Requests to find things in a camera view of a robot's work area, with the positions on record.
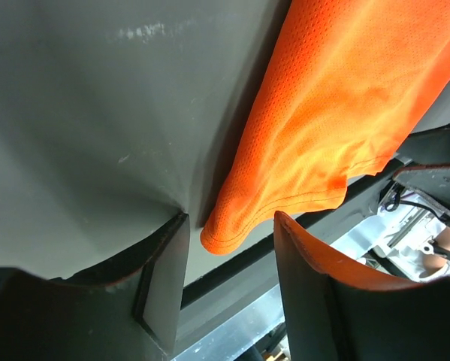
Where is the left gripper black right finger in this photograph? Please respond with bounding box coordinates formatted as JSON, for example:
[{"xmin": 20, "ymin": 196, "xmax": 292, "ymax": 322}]
[{"xmin": 273, "ymin": 211, "xmax": 450, "ymax": 360}]

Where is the orange t-shirt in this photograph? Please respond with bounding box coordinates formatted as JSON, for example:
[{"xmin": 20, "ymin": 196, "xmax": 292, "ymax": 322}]
[{"xmin": 201, "ymin": 1, "xmax": 450, "ymax": 255}]

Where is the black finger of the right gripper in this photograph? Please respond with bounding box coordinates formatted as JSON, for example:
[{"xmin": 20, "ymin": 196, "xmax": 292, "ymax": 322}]
[{"xmin": 393, "ymin": 164, "xmax": 450, "ymax": 227}]

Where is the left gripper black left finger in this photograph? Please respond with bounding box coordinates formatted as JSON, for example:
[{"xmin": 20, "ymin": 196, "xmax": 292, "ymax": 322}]
[{"xmin": 0, "ymin": 212, "xmax": 190, "ymax": 360}]

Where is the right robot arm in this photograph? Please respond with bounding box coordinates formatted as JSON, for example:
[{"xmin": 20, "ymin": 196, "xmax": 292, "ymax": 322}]
[{"xmin": 354, "ymin": 163, "xmax": 450, "ymax": 282}]

